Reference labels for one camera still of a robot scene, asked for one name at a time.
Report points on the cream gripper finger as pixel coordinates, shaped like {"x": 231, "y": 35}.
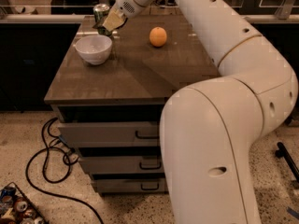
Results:
{"x": 114, "y": 20}

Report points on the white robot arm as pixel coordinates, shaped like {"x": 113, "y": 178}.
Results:
{"x": 208, "y": 127}

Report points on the white bowl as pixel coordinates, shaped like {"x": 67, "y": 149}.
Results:
{"x": 94, "y": 49}

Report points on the green drink can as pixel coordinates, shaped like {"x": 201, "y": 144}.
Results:
{"x": 99, "y": 11}

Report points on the orange fruit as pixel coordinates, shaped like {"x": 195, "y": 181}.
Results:
{"x": 157, "y": 37}

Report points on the grey drawer cabinet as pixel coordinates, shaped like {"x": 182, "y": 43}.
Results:
{"x": 132, "y": 85}

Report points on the top grey drawer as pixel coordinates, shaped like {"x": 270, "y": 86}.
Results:
{"x": 110, "y": 134}

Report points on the grey drawer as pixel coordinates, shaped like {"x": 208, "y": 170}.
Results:
{"x": 110, "y": 134}
{"x": 121, "y": 165}
{"x": 150, "y": 185}

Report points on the middle grey drawer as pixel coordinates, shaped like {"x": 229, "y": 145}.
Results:
{"x": 121, "y": 165}

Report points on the bottom grey drawer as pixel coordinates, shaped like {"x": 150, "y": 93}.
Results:
{"x": 150, "y": 185}

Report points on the black floor bar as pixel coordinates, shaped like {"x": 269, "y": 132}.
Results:
{"x": 282, "y": 152}

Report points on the tray of cans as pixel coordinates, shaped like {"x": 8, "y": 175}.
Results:
{"x": 16, "y": 207}

